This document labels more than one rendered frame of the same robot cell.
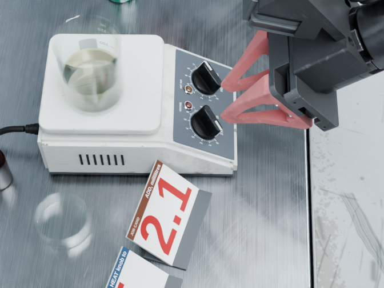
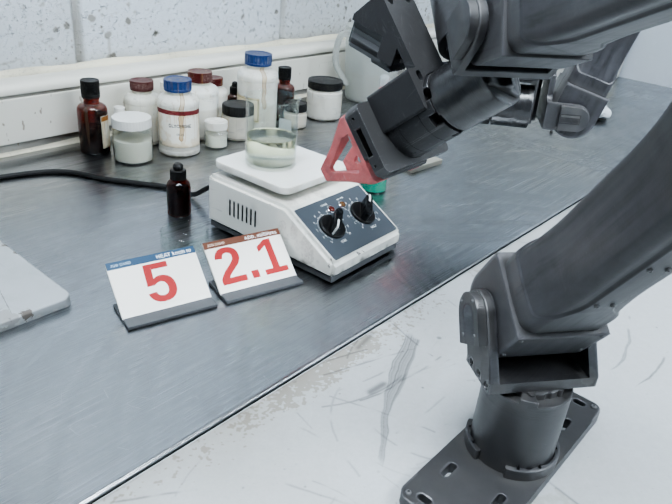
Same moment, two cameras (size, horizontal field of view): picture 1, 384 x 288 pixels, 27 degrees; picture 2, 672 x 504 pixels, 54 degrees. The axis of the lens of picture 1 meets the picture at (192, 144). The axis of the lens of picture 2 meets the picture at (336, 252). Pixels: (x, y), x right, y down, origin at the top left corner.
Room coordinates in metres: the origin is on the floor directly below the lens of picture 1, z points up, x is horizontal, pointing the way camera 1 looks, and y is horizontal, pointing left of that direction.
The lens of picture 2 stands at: (-0.08, -0.40, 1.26)
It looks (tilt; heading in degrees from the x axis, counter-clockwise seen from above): 28 degrees down; 36
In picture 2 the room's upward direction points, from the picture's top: 5 degrees clockwise
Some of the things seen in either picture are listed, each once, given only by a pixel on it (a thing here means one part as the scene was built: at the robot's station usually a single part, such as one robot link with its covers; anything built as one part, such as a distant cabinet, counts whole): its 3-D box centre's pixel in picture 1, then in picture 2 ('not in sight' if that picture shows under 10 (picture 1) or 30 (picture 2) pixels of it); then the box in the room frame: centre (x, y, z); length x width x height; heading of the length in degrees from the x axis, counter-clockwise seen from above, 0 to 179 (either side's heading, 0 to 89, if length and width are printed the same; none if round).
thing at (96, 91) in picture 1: (93, 70); (271, 132); (0.46, 0.09, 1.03); 0.07 x 0.06 x 0.08; 52
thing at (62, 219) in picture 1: (63, 220); (184, 238); (0.36, 0.13, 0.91); 0.06 x 0.06 x 0.02
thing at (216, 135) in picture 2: not in sight; (216, 133); (0.63, 0.37, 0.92); 0.04 x 0.04 x 0.04
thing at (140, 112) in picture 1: (103, 82); (283, 165); (0.48, 0.09, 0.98); 0.12 x 0.12 x 0.01; 89
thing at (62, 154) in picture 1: (131, 107); (297, 205); (0.48, 0.06, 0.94); 0.22 x 0.13 x 0.08; 89
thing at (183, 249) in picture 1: (170, 214); (253, 264); (0.36, 0.02, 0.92); 0.09 x 0.06 x 0.04; 163
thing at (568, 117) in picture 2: not in sight; (544, 77); (0.78, -0.09, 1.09); 0.12 x 0.09 x 0.12; 119
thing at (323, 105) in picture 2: not in sight; (324, 98); (0.91, 0.37, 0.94); 0.07 x 0.07 x 0.07
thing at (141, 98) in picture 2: not in sight; (143, 111); (0.55, 0.46, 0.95); 0.06 x 0.06 x 0.10
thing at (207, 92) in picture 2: not in sight; (200, 103); (0.64, 0.42, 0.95); 0.06 x 0.06 x 0.11
